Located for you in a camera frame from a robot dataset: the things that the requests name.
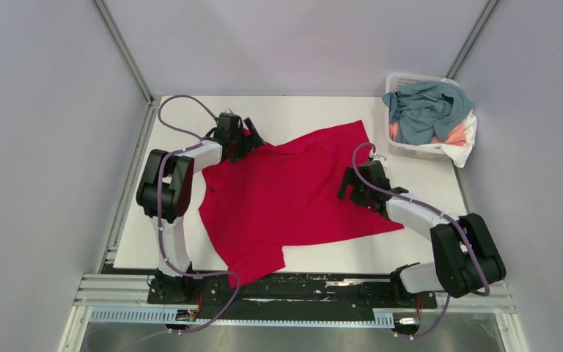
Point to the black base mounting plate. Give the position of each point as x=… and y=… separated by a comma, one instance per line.
x=289, y=295

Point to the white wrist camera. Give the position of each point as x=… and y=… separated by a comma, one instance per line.
x=373, y=156
x=230, y=113

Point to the white t-shirt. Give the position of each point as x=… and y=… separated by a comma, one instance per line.
x=459, y=154

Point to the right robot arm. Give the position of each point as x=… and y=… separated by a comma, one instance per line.
x=465, y=257

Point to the teal t-shirt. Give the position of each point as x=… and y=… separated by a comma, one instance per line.
x=426, y=110

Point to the white slotted cable duct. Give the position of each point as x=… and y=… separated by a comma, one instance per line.
x=181, y=317

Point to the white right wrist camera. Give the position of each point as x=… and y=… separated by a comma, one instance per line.
x=373, y=156

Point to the salmon pink t-shirt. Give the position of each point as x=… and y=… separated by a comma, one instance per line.
x=456, y=137

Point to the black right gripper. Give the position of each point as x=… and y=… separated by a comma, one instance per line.
x=350, y=177

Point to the aluminium frame rail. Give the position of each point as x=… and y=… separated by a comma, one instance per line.
x=122, y=291

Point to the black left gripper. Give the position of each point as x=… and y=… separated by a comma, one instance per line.
x=254, y=139

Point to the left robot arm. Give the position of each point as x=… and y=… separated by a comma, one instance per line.
x=165, y=189

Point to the white plastic laundry basket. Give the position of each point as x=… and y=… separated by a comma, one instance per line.
x=393, y=82

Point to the red t-shirt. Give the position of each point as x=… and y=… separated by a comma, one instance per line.
x=285, y=195

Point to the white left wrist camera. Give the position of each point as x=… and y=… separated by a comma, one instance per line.
x=230, y=113

